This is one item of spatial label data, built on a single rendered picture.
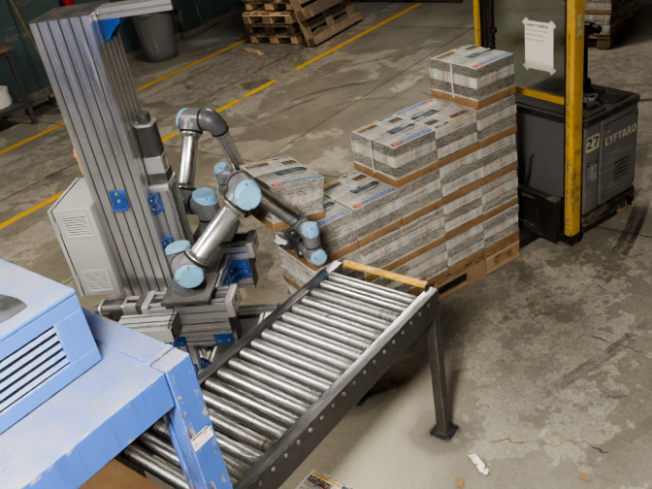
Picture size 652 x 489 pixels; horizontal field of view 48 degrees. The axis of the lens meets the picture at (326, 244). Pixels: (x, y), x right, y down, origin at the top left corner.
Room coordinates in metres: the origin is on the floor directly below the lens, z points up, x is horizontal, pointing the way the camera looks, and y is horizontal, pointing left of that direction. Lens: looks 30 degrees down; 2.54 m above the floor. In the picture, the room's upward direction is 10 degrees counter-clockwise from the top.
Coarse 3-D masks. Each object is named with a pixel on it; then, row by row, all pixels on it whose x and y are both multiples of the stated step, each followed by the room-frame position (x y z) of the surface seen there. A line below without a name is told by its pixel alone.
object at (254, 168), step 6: (288, 156) 3.51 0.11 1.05; (252, 162) 3.44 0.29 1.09; (258, 162) 3.43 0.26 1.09; (264, 162) 3.43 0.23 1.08; (270, 162) 3.43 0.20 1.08; (276, 162) 3.43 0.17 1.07; (282, 162) 3.42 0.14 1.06; (288, 162) 3.42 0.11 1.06; (294, 162) 3.42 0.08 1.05; (240, 168) 3.40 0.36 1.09; (246, 168) 3.36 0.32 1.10; (252, 168) 3.35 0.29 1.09; (258, 168) 3.35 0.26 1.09; (264, 168) 3.35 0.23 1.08; (270, 168) 3.35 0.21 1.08; (276, 168) 3.35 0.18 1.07; (252, 174) 3.28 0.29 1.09
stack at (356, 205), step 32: (352, 192) 3.42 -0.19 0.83; (384, 192) 3.34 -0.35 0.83; (416, 192) 3.42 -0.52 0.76; (448, 192) 3.52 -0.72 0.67; (480, 192) 3.64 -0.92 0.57; (320, 224) 3.13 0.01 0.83; (352, 224) 3.21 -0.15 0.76; (384, 224) 3.30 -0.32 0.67; (416, 224) 3.41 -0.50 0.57; (448, 224) 3.51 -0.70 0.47; (480, 224) 3.63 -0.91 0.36; (288, 256) 3.30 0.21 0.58; (352, 256) 3.19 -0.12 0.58; (384, 256) 3.29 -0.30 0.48; (448, 256) 3.50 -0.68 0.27; (288, 288) 3.40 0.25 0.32
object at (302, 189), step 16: (272, 176) 3.25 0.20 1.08; (288, 176) 3.22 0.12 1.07; (304, 176) 3.22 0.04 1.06; (320, 176) 3.21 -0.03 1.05; (272, 192) 3.08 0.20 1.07; (288, 192) 3.11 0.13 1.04; (304, 192) 3.15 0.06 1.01; (320, 192) 3.20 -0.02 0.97; (304, 208) 3.15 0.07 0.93; (320, 208) 3.19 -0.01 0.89
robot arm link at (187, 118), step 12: (192, 108) 3.56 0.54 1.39; (180, 120) 3.52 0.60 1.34; (192, 120) 3.49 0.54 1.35; (180, 132) 3.50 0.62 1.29; (192, 132) 3.47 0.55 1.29; (192, 144) 3.46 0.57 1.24; (180, 156) 3.44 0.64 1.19; (192, 156) 3.43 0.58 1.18; (180, 168) 3.41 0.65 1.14; (192, 168) 3.40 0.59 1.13; (180, 180) 3.37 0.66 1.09; (192, 180) 3.38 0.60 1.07; (180, 192) 3.32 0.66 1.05
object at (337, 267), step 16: (320, 272) 2.75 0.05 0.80; (336, 272) 2.76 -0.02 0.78; (304, 288) 2.64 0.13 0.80; (288, 304) 2.55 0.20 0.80; (272, 320) 2.45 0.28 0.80; (256, 336) 2.37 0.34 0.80; (224, 352) 2.29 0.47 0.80; (208, 368) 2.22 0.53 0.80; (144, 432) 1.93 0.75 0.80; (144, 448) 1.91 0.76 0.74; (128, 464) 1.86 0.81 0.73
